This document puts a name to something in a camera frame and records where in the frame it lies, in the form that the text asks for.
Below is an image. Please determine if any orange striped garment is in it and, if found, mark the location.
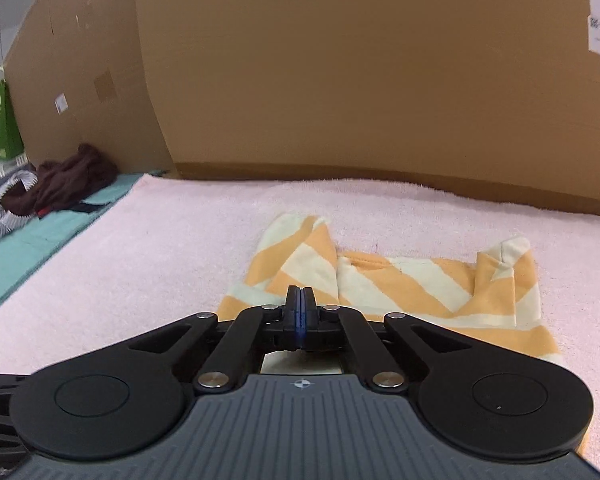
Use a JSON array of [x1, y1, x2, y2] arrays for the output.
[[215, 214, 592, 463]]

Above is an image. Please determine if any dark brown garment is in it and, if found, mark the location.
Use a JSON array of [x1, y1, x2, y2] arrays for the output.
[[0, 142, 120, 218]]

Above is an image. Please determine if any navy striped garment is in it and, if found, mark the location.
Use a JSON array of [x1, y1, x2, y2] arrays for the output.
[[0, 170, 38, 242]]

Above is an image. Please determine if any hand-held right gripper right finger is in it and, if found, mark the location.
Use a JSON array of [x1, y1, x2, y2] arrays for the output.
[[301, 286, 470, 394]]

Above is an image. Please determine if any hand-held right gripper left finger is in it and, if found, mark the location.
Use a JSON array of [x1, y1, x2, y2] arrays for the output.
[[126, 285, 303, 394]]

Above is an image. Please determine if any pink towel blanket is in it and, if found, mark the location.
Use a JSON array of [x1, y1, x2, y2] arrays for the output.
[[0, 172, 600, 478]]

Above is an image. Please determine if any green paper bag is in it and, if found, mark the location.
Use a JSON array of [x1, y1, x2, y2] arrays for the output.
[[0, 65, 25, 158]]

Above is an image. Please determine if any cardboard box with small label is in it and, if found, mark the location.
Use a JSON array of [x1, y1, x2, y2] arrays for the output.
[[2, 0, 176, 176]]

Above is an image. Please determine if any white plastic basket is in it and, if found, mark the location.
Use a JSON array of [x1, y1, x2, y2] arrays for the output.
[[0, 156, 33, 180]]

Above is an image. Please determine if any teal blanket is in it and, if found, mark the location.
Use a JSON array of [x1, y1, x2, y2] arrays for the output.
[[0, 170, 163, 326]]

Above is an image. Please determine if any large cardboard box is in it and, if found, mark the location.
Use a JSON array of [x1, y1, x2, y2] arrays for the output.
[[132, 0, 600, 218]]

